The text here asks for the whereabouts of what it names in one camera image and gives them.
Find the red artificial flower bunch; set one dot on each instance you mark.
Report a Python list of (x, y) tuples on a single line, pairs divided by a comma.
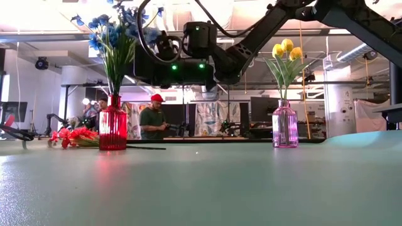
[(78, 135)]

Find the small black robot arm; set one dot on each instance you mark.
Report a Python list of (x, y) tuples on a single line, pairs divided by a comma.
[(227, 127), (51, 120)]

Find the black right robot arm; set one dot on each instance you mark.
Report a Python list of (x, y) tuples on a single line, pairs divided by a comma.
[(345, 19)]

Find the red ribbed glass vase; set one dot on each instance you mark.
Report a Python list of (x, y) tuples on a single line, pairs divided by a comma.
[(113, 125)]

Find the pink ribbed glass vase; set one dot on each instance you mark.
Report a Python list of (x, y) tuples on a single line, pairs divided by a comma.
[(285, 125)]

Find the person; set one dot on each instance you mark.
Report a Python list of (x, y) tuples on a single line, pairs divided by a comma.
[(103, 102), (152, 120)]

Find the multicolour patterned cloth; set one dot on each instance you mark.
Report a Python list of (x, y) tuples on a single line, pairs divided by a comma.
[(133, 119)]

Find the black handheld device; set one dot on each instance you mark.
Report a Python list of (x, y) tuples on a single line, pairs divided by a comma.
[(177, 127)]

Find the leaf patterned curtain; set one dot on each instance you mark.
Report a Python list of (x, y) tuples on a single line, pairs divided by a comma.
[(210, 117)]

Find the black monitor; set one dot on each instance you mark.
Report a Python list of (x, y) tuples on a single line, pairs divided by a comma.
[(264, 108), (14, 111)]

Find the black ceiling spotlight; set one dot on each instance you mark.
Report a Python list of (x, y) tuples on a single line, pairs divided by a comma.
[(41, 63), (370, 55)]

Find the green table mat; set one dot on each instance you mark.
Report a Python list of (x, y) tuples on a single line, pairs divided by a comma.
[(201, 188)]

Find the white round column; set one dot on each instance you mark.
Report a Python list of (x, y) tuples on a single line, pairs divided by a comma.
[(339, 106)]

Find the pink hanging cloth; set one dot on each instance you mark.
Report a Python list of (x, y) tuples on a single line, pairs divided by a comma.
[(370, 116)]

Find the grey computer desk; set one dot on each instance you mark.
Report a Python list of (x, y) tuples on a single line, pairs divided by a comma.
[(389, 114)]

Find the black monitor stand pole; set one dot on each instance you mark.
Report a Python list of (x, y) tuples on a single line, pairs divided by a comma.
[(395, 84)]

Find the silver ventilation duct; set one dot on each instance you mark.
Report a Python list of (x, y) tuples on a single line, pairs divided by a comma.
[(210, 92)]

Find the white spiral duct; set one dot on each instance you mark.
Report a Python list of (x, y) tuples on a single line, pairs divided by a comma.
[(355, 51)]

